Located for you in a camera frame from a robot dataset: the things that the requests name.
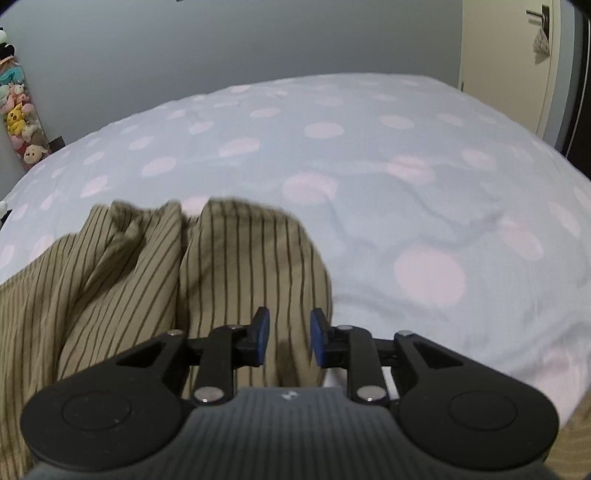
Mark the polka dot bed cover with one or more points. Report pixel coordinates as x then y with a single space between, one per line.
369 184

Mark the stack of plush toys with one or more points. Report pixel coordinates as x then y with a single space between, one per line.
21 117

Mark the black white plush toy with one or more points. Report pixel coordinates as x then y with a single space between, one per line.
3 212

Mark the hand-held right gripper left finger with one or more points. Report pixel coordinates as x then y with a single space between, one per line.
262 336

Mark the cream door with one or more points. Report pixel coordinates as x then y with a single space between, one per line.
503 60

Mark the dark wardrobe panel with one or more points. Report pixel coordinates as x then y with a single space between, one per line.
579 92

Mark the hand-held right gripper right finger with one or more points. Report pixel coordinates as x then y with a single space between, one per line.
317 339

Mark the tan striped pants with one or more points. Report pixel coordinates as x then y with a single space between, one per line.
138 286

